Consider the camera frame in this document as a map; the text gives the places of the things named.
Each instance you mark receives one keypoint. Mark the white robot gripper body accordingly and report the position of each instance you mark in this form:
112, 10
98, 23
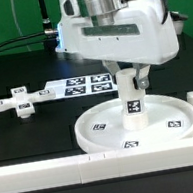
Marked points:
137, 35

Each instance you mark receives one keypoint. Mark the white front fence bar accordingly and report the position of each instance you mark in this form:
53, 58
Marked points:
95, 167

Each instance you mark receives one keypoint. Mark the white round table top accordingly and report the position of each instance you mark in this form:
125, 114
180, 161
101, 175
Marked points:
113, 125

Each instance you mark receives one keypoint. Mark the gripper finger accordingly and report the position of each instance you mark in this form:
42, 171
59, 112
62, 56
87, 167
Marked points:
111, 66
141, 77

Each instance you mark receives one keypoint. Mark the white marker tag sheet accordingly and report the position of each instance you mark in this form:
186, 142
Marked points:
80, 86

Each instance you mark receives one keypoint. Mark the white cross-shaped table base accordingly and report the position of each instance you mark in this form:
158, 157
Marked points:
23, 101

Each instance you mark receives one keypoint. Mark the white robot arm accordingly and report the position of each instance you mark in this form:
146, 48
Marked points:
99, 11

